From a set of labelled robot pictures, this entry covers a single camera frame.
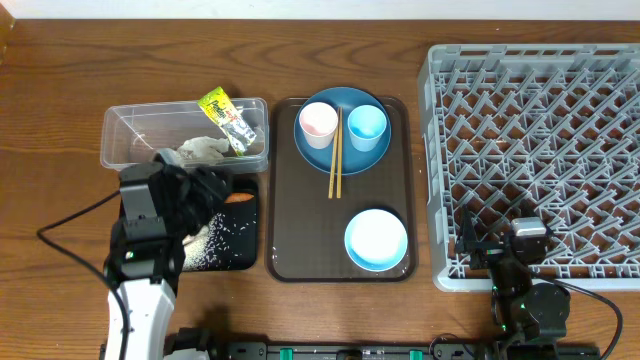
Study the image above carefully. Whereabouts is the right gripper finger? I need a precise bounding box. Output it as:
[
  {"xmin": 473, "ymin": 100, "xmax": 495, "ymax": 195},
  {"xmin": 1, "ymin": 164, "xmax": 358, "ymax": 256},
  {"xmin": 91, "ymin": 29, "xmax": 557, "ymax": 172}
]
[
  {"xmin": 487, "ymin": 193, "xmax": 538, "ymax": 234},
  {"xmin": 454, "ymin": 205, "xmax": 478, "ymax": 253}
]

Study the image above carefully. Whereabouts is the orange carrot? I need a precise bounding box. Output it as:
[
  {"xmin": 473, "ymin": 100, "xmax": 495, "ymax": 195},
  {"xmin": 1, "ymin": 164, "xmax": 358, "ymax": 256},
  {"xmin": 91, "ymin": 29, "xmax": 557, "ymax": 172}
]
[{"xmin": 225, "ymin": 192, "xmax": 255, "ymax": 204}]

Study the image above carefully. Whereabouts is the white tissue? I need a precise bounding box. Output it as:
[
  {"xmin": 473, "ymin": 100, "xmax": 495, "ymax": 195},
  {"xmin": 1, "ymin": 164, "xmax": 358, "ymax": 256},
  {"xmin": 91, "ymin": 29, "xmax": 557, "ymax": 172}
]
[{"xmin": 177, "ymin": 136, "xmax": 229, "ymax": 163}]

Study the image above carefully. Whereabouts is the white rice pile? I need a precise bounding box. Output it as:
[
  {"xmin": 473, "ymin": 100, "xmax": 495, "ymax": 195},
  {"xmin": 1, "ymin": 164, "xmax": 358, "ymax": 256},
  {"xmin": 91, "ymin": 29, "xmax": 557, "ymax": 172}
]
[{"xmin": 183, "ymin": 212, "xmax": 257, "ymax": 272}]

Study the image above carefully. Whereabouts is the light blue bowl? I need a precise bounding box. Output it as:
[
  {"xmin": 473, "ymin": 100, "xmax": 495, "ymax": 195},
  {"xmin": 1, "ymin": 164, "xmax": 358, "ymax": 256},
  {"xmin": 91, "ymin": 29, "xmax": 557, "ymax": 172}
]
[{"xmin": 344, "ymin": 209, "xmax": 409, "ymax": 272}]

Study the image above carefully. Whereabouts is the yellow green snack wrapper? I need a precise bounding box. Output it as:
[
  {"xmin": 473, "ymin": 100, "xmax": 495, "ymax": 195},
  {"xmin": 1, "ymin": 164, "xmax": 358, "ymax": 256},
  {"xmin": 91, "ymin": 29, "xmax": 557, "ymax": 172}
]
[{"xmin": 197, "ymin": 87, "xmax": 257, "ymax": 156}]

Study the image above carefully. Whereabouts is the wooden chopstick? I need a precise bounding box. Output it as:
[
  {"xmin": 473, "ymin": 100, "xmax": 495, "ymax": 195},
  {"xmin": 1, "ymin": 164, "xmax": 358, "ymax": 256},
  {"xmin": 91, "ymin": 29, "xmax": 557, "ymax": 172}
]
[
  {"xmin": 336, "ymin": 107, "xmax": 344, "ymax": 199},
  {"xmin": 328, "ymin": 120, "xmax": 340, "ymax": 199}
]

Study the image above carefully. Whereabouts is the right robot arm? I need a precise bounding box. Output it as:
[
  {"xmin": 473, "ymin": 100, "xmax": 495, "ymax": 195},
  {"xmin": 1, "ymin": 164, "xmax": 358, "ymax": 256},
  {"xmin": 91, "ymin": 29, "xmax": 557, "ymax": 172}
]
[{"xmin": 455, "ymin": 206, "xmax": 570, "ymax": 359}]

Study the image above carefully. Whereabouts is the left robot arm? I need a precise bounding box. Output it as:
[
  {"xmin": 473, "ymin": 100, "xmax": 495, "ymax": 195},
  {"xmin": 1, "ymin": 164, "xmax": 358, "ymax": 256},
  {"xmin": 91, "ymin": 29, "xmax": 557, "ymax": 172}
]
[{"xmin": 104, "ymin": 162, "xmax": 231, "ymax": 359}]

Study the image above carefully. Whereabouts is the grey dishwasher rack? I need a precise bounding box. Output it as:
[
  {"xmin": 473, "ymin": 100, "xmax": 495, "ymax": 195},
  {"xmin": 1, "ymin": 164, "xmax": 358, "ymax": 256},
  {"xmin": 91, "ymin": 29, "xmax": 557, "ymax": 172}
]
[{"xmin": 418, "ymin": 44, "xmax": 639, "ymax": 292}]

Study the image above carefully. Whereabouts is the black tray bin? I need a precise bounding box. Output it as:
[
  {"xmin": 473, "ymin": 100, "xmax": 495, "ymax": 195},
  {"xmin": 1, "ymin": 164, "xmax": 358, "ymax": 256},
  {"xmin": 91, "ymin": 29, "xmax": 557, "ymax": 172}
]
[{"xmin": 183, "ymin": 178, "xmax": 259, "ymax": 272}]

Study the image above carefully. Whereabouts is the clear plastic bin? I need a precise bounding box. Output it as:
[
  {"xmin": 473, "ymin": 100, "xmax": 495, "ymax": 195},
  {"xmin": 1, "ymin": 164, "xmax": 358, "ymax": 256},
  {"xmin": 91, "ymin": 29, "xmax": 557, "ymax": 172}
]
[{"xmin": 101, "ymin": 97, "xmax": 269, "ymax": 174}]

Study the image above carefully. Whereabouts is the dark brown serving tray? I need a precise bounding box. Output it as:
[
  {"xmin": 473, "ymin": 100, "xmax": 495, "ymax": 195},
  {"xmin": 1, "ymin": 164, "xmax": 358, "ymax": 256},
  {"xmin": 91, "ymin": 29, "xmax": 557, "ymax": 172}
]
[{"xmin": 266, "ymin": 97, "xmax": 418, "ymax": 283}]

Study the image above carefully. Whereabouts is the dark blue plate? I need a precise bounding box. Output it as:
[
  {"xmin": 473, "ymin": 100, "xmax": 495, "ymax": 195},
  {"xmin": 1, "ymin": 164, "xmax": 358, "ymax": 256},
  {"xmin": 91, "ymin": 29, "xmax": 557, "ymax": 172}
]
[{"xmin": 294, "ymin": 87, "xmax": 392, "ymax": 176}]

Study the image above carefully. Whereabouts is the pink cup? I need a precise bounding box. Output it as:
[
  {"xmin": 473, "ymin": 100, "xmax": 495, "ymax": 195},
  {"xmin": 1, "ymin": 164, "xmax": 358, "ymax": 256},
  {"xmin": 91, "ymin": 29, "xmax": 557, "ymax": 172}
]
[{"xmin": 299, "ymin": 102, "xmax": 338, "ymax": 149}]

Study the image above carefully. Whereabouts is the light blue cup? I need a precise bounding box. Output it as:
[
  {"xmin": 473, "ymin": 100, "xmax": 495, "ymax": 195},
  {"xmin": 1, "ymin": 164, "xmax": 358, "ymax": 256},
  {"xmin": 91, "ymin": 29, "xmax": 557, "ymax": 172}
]
[{"xmin": 347, "ymin": 105, "xmax": 387, "ymax": 152}]

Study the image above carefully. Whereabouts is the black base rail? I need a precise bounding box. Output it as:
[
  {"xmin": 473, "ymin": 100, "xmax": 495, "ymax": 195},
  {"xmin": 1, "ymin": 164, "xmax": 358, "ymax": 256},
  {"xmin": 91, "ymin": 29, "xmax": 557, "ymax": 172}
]
[{"xmin": 164, "ymin": 327, "xmax": 601, "ymax": 360}]

